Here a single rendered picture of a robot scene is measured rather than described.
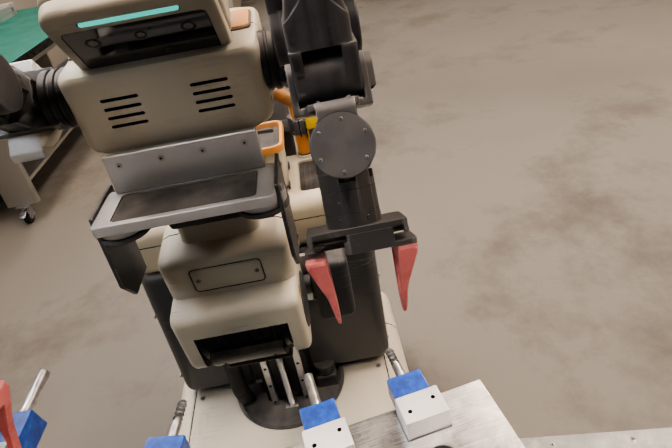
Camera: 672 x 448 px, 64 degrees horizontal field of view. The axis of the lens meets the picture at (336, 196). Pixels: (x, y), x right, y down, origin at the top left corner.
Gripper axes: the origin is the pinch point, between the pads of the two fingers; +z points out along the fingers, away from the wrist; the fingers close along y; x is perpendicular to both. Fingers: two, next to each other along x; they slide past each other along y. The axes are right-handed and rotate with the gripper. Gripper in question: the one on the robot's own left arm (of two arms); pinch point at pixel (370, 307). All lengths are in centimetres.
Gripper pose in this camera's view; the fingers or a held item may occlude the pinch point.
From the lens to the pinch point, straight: 58.3
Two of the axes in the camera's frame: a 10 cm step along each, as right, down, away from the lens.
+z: 1.9, 9.8, 0.8
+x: -0.3, -0.8, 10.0
